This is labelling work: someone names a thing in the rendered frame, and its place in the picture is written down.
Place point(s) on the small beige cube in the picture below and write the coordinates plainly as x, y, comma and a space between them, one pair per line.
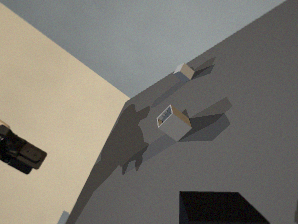
184, 72

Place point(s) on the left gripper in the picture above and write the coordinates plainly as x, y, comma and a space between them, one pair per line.
22, 155

